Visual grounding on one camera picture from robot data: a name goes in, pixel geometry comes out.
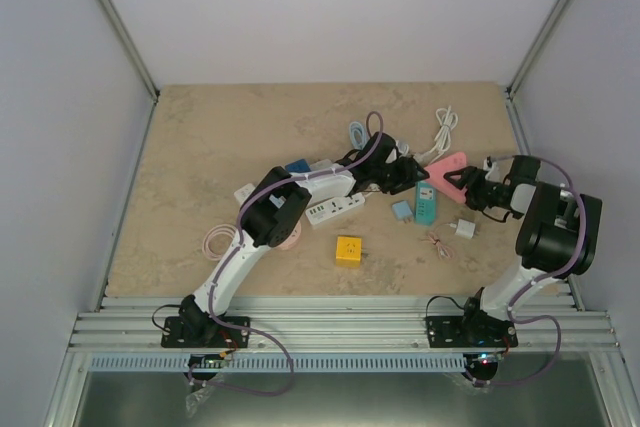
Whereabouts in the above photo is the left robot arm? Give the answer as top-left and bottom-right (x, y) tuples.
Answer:
(178, 131), (429, 346)

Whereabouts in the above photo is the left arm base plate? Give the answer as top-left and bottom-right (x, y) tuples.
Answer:
(160, 316), (250, 350)

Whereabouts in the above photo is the blue slotted cable duct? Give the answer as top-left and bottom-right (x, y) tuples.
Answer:
(88, 353), (466, 374)

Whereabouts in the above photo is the white cube socket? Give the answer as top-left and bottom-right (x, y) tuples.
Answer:
(234, 183), (256, 206)

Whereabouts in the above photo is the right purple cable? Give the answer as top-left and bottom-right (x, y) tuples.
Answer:
(472, 155), (586, 388)

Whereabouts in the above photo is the aluminium rail frame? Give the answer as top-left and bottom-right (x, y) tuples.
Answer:
(45, 283), (639, 426)

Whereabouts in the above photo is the pink round power strip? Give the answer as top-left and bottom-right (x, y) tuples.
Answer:
(276, 222), (302, 251)

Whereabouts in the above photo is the pink triangular power strip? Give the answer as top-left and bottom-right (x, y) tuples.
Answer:
(423, 151), (472, 203)

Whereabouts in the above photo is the dark blue cube socket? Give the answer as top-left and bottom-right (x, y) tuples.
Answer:
(285, 159), (311, 174)

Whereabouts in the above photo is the white charger with cable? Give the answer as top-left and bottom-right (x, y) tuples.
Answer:
(448, 219), (476, 239)

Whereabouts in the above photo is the teal power strip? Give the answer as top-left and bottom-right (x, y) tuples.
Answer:
(414, 181), (436, 226)

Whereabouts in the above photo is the light blue coiled cable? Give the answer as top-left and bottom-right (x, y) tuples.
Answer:
(347, 120), (369, 151)

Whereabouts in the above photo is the yellow cube socket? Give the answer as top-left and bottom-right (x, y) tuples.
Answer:
(335, 235), (363, 268)

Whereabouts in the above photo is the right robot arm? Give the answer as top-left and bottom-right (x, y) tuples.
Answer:
(444, 155), (602, 346)

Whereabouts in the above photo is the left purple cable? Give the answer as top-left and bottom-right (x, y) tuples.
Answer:
(204, 111), (386, 396)

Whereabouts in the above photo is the small blue charger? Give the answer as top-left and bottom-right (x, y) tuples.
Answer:
(392, 200), (414, 223)

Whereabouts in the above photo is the pink braided cable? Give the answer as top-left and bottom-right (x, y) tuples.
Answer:
(418, 229), (457, 261)

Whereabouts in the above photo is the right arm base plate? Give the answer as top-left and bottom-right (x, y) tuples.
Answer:
(425, 316), (519, 349)

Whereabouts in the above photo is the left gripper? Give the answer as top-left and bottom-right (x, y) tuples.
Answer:
(370, 157), (428, 196)

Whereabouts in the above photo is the white charger block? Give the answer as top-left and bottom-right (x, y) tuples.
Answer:
(309, 159), (334, 172)

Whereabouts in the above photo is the white power strip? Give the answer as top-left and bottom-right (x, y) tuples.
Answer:
(305, 193), (366, 227)

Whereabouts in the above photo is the purple cable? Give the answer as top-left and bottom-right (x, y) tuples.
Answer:
(472, 155), (586, 388)
(204, 111), (386, 396)

